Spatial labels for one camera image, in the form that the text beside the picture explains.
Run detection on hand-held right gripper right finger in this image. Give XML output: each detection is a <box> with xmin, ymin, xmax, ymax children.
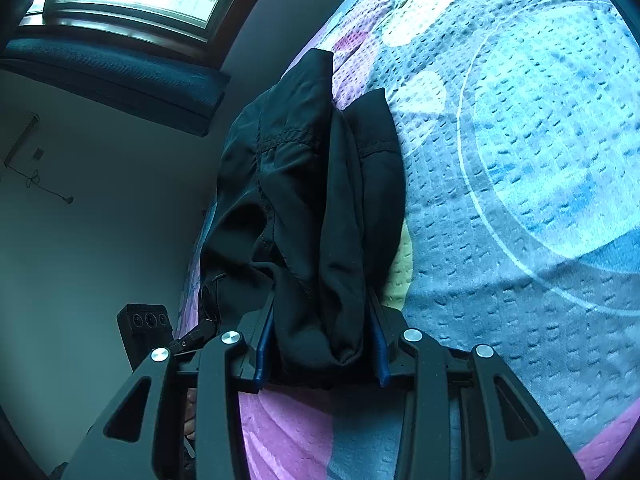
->
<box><xmin>369</xmin><ymin>294</ymin><xmax>585</xmax><ymax>480</ymax></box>

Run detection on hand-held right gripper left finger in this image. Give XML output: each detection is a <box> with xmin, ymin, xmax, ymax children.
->
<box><xmin>65</xmin><ymin>294</ymin><xmax>276</xmax><ymax>480</ymax></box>

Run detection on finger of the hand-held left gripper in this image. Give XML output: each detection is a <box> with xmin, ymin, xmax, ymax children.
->
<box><xmin>169</xmin><ymin>318</ymin><xmax>222</xmax><ymax>358</ymax></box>

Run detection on black shorts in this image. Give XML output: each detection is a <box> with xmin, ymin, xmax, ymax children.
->
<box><xmin>197</xmin><ymin>49</ymin><xmax>405</xmax><ymax>391</ymax></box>

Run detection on person's left hand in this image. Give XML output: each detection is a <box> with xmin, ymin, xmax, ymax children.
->
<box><xmin>184</xmin><ymin>389</ymin><xmax>200</xmax><ymax>436</ymax></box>

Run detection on dark blue window seat cushion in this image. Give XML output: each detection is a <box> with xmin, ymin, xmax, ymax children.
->
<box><xmin>0</xmin><ymin>35</ymin><xmax>232</xmax><ymax>138</ymax></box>

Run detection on colourful dotted bedspread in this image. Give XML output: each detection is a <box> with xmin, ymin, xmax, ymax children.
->
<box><xmin>177</xmin><ymin>0</ymin><xmax>640</xmax><ymax>480</ymax></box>

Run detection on black wall cable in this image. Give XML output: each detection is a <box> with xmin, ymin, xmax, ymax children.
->
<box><xmin>0</xmin><ymin>160</ymin><xmax>76</xmax><ymax>206</ymax></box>

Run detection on white wall conduit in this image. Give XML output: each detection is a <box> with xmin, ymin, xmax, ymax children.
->
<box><xmin>0</xmin><ymin>112</ymin><xmax>41</xmax><ymax>171</ymax></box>

